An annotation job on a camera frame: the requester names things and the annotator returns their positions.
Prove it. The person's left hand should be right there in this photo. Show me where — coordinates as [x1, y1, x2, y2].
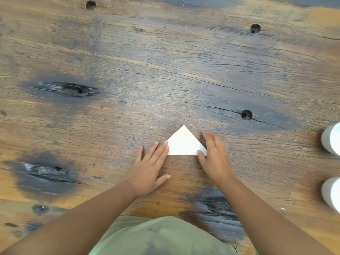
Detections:
[125, 141, 171, 199]

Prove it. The person's right hand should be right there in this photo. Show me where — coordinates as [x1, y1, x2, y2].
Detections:
[197, 132, 237, 185]

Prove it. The white paper triangle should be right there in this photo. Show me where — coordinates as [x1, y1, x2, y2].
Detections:
[166, 125, 208, 156]

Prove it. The person's right forearm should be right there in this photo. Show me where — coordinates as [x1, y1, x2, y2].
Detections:
[214, 175, 336, 255]

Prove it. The person's left forearm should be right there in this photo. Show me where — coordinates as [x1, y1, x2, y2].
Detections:
[0, 182, 138, 255]

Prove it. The person's green shirt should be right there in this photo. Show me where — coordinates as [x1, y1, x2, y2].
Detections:
[88, 215, 259, 255]

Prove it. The white paper cup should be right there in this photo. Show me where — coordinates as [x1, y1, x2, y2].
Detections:
[321, 177, 340, 214]
[321, 123, 340, 157]

